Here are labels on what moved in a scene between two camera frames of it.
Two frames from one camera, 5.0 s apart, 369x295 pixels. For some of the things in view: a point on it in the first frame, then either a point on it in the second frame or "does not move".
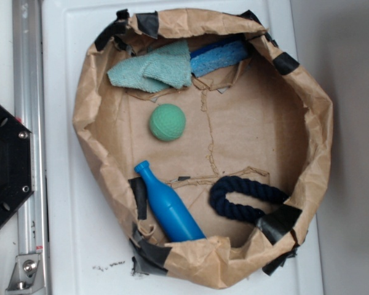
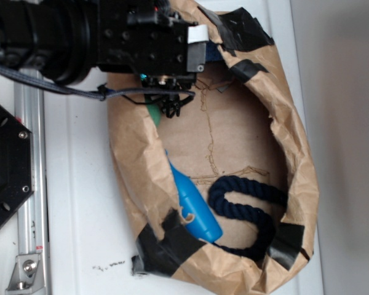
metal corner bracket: [27, 275] does not move
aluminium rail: [29, 108] does not move
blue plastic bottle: [171, 214] -> [204, 224]
